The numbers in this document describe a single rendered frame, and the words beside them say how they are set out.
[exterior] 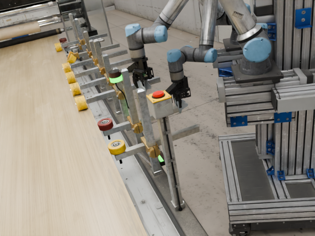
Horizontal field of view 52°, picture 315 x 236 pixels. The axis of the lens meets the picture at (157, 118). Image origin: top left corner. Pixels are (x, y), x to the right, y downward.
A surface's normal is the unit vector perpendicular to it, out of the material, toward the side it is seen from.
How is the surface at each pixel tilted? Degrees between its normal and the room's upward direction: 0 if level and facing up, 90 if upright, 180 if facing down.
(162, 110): 90
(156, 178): 0
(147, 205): 0
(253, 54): 97
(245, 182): 0
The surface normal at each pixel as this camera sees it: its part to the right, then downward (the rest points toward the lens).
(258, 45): -0.12, 0.60
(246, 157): -0.16, -0.87
